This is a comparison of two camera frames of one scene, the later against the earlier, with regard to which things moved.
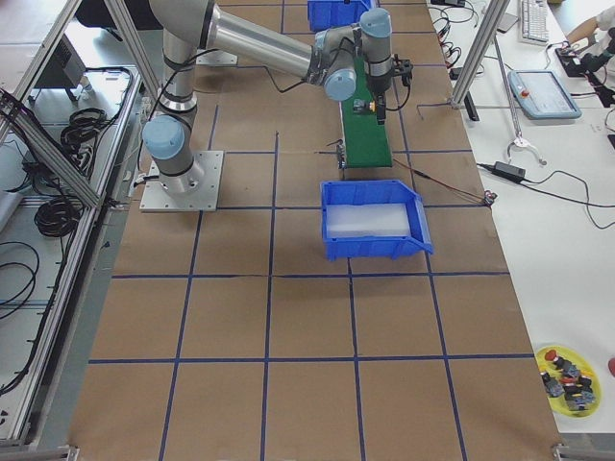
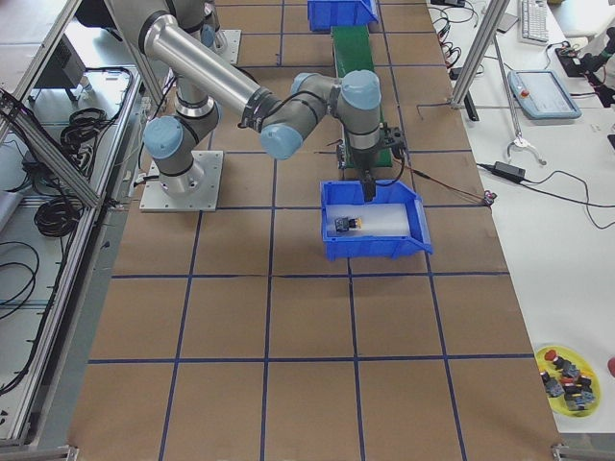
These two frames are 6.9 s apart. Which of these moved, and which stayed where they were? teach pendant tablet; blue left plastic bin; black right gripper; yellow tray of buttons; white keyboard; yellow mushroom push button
Moved: yellow mushroom push button; black right gripper
Stayed: yellow tray of buttons; white keyboard; teach pendant tablet; blue left plastic bin
